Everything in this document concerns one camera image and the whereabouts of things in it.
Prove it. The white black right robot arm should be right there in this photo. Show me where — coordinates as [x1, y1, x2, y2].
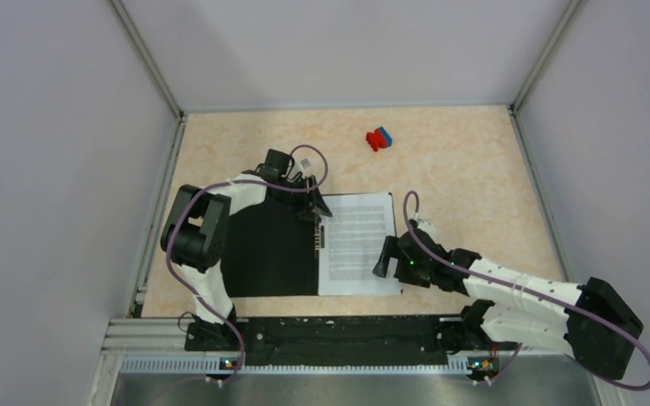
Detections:
[372, 220, 643, 381]

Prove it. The teal and black file folder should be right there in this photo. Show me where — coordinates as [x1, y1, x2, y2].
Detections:
[221, 202, 319, 298]

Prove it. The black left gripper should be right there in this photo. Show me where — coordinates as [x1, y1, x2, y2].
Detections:
[273, 175, 332, 223]

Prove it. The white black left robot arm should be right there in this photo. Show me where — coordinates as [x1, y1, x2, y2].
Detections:
[160, 150, 332, 350]

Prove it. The aluminium front frame rail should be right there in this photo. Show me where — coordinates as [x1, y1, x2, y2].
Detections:
[89, 315, 630, 405]

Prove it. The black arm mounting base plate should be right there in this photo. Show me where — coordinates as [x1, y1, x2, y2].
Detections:
[185, 315, 520, 368]

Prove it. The silver folder binder clip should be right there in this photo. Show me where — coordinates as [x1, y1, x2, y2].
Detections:
[313, 215, 325, 259]

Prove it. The red and blue toy block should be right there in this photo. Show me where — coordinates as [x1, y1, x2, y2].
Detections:
[365, 127, 393, 152]

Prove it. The white printed paper stack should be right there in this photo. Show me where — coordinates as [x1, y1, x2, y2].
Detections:
[317, 192, 403, 296]

